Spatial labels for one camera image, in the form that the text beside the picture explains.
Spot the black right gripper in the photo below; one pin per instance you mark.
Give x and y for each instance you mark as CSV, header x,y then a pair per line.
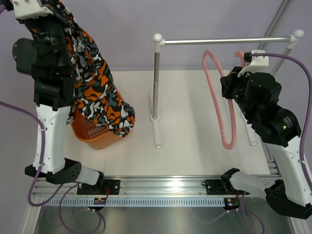
x,y
229,81

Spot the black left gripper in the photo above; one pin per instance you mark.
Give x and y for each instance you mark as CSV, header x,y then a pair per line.
x,y
53,17

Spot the pink clothes hanger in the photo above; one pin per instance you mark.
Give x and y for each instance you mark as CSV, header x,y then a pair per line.
x,y
232,143

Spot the camouflage patterned shorts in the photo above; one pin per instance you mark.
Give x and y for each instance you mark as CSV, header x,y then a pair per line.
x,y
95,95

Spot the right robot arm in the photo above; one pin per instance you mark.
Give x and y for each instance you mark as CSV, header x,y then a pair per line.
x,y
257,95

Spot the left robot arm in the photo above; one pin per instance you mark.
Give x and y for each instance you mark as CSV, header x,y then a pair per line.
x,y
53,98

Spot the white and silver clothes rack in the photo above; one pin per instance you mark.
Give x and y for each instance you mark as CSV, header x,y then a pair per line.
x,y
159,42

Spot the orange plastic basket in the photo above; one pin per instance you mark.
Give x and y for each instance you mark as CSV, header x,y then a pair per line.
x,y
95,137

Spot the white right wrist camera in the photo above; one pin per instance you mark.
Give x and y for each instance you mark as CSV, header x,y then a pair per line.
x,y
257,64

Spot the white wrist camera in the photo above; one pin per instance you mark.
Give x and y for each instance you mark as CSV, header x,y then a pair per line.
x,y
257,64
26,9

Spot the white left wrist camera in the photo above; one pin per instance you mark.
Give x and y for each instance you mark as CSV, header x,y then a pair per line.
x,y
26,9

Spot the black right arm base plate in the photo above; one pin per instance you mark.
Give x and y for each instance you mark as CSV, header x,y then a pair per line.
x,y
220,187

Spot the aluminium mounting rail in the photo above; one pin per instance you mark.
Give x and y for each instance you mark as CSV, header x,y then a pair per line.
x,y
131,186

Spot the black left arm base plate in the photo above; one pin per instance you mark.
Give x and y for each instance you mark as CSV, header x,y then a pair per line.
x,y
112,187

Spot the white slotted cable duct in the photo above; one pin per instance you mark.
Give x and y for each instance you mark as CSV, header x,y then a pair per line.
x,y
139,202

